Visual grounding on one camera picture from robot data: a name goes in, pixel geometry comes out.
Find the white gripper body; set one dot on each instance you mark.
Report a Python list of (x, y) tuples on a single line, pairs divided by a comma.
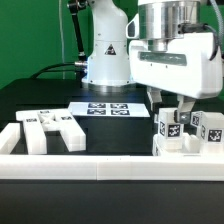
[(191, 66)]

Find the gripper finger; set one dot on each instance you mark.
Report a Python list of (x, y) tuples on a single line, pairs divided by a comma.
[(183, 111), (155, 98)]

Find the white chair seat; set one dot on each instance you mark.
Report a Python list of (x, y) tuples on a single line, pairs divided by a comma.
[(189, 145)]

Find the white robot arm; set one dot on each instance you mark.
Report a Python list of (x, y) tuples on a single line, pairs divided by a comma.
[(164, 47)]

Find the white tagged cube far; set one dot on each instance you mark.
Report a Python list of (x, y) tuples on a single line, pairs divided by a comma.
[(196, 118)]

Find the white marker sheet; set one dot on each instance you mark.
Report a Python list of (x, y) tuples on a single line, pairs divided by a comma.
[(108, 109)]

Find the white U-shaped fence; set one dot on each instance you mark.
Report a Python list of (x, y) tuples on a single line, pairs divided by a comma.
[(65, 167)]

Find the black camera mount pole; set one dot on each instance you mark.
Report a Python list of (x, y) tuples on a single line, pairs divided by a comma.
[(74, 7)]

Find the white chair back frame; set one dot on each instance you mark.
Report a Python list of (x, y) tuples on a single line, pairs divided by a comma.
[(37, 122)]

